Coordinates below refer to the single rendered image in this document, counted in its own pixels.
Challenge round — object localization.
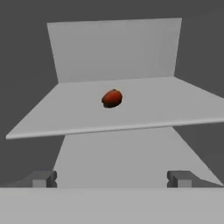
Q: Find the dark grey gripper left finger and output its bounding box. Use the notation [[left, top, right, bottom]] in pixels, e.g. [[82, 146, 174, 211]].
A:
[[2, 170, 58, 188]]

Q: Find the grey counter cabinet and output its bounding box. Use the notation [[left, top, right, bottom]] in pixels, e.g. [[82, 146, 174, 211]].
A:
[[52, 126, 224, 189]]

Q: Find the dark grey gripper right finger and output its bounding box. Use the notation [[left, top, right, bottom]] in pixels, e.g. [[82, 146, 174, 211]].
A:
[[166, 170, 224, 188]]

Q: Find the red bell pepper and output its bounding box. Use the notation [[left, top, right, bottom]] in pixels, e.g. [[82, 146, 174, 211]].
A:
[[101, 88, 123, 109]]

